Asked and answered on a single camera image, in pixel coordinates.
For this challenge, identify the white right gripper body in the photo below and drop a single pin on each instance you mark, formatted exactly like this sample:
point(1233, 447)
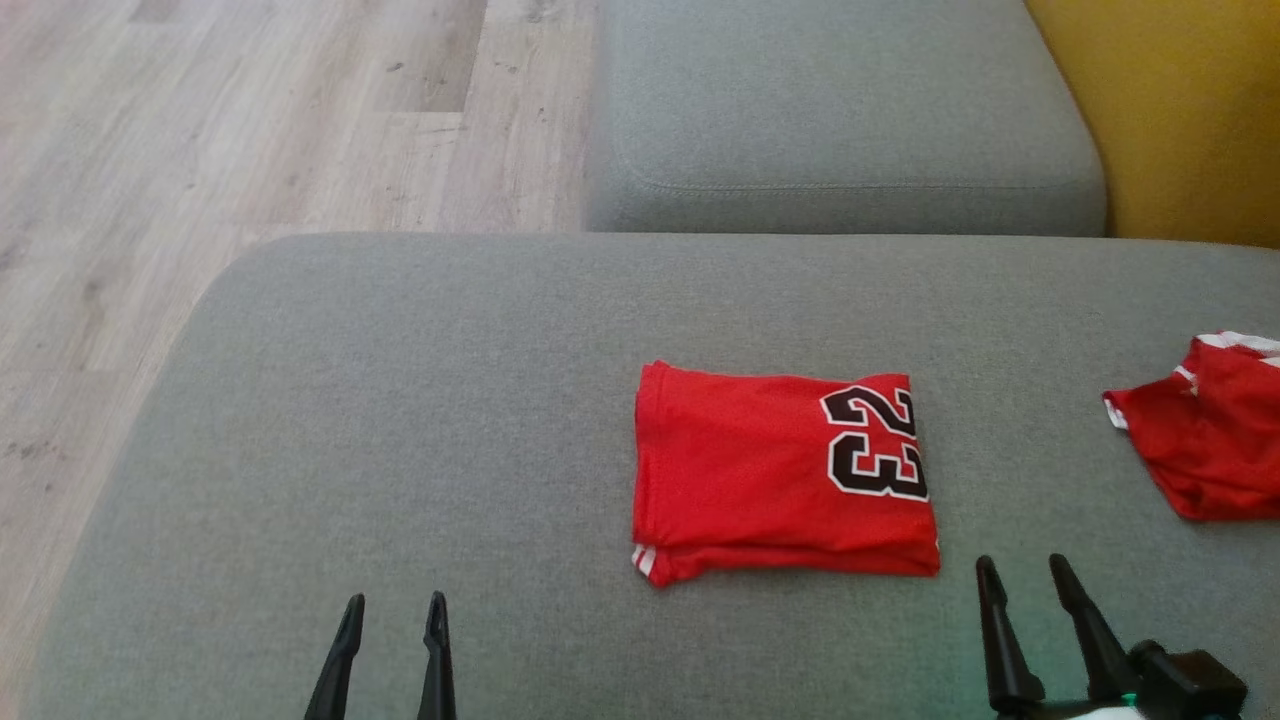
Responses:
point(1085, 712)

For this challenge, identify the large grey sofa seat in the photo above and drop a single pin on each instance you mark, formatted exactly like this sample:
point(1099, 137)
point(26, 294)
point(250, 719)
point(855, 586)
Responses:
point(400, 420)

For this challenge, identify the red garment with white trim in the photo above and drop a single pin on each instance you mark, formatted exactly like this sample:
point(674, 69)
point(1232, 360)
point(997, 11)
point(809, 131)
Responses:
point(1215, 440)

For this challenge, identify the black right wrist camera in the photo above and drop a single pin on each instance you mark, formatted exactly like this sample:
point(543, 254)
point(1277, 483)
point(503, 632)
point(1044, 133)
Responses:
point(1190, 685)

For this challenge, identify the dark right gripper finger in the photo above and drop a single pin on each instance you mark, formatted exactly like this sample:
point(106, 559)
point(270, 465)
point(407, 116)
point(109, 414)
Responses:
point(1005, 640)
point(1095, 630)

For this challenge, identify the red white basketball jersey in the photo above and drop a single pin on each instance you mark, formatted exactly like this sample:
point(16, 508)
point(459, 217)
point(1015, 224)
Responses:
point(770, 470)

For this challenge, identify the yellow cushion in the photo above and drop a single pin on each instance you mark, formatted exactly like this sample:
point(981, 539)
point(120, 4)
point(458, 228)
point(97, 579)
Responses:
point(1190, 110)

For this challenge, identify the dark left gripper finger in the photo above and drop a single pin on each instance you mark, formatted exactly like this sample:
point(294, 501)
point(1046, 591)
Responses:
point(437, 670)
point(338, 670)

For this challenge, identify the grey sofa cushion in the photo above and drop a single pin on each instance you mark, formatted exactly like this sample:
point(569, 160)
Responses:
point(850, 100)

